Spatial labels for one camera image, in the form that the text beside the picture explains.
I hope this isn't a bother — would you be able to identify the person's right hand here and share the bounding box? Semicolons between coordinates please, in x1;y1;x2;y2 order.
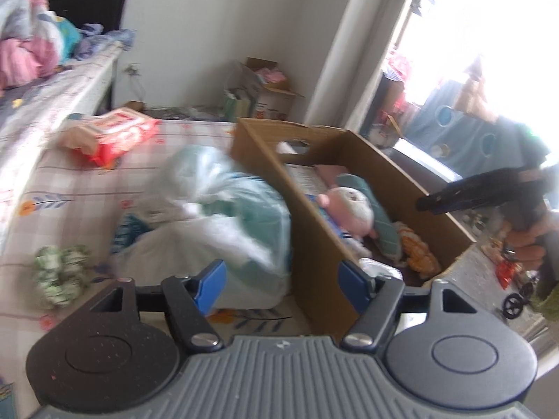
501;220;547;272

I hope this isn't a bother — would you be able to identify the pink and white plush toy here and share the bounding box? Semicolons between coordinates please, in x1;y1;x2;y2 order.
317;185;377;246

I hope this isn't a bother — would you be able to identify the checkered floor mat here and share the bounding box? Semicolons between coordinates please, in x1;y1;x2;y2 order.
0;118;315;337

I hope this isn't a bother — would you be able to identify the black headboard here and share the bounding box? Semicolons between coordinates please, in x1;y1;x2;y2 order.
47;0;132;32

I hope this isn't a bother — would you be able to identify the blue cloth with circles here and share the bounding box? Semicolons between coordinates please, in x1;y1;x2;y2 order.
405;82;552;176

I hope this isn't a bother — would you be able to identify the pink soft pack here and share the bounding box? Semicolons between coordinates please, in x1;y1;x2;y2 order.
314;163;347;185

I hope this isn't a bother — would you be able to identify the white plastic bag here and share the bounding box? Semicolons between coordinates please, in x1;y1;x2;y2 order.
109;145;293;311

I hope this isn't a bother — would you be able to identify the white curtain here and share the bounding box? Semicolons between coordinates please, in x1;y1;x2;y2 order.
303;0;421;141

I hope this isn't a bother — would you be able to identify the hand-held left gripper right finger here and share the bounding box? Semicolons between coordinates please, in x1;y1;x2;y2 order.
338;259;478;353

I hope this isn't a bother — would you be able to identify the orange red wipes pack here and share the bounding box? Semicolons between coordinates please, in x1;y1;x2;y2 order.
58;110;161;167

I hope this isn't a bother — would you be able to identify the purple blue cloth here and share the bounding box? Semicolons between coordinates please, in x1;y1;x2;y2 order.
80;24;137;60

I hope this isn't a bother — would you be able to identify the orange striped towel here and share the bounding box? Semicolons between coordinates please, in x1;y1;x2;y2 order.
394;222;443;279

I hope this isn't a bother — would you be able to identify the teal cloth on bed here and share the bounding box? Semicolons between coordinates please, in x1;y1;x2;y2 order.
51;14;83;65

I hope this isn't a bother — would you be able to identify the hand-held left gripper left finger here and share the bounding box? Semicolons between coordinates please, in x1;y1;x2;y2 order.
89;258;228;353

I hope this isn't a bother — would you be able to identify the white quilted mattress pad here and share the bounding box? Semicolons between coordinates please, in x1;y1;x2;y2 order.
0;41;126;251

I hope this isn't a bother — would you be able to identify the small open cardboard box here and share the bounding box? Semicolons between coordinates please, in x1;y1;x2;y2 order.
224;57;306;122

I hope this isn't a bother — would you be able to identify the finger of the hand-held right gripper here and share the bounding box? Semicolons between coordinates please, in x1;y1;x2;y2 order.
415;168;525;218

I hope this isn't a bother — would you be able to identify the green floral cloth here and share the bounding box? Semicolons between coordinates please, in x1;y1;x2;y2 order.
34;244;93;310

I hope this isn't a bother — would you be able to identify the black wheeled toy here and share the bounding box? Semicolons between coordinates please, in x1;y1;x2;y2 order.
501;283;536;320

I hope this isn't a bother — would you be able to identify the teal cloth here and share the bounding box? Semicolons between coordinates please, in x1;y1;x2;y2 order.
51;14;83;65
335;174;403;263

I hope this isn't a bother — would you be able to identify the blue face mask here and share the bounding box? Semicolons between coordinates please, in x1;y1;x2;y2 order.
110;213;153;255

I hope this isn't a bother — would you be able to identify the pink and grey quilt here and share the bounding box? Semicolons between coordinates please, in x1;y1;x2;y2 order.
0;0;65;91

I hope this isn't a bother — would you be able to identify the large cardboard box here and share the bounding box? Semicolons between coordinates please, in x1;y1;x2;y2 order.
231;118;478;342

